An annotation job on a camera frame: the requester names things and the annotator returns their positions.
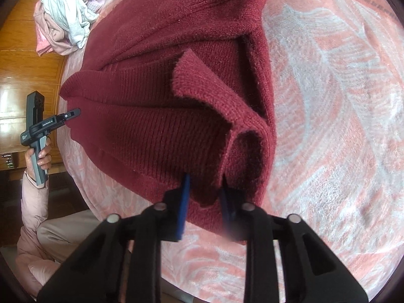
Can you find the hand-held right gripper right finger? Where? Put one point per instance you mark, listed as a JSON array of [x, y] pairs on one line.
[[227, 205]]

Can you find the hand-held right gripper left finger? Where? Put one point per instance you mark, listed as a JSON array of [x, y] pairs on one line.
[[184, 202]]

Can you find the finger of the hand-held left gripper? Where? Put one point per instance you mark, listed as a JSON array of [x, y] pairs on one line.
[[68, 115]]

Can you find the dark red knit sweater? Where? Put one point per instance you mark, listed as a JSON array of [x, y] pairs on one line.
[[157, 116]]

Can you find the person's left forearm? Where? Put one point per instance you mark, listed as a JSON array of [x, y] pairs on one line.
[[31, 214]]

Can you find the pile of pale clothes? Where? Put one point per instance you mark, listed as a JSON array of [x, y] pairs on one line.
[[66, 9]]

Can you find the person's left hand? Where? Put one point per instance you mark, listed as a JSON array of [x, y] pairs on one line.
[[45, 159]]

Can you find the wooden headboard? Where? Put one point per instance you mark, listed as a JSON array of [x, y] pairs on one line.
[[25, 69]]

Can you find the pink garment pile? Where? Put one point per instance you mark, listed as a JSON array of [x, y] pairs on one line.
[[50, 34]]

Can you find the person's beige pants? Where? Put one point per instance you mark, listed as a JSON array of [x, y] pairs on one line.
[[69, 233]]

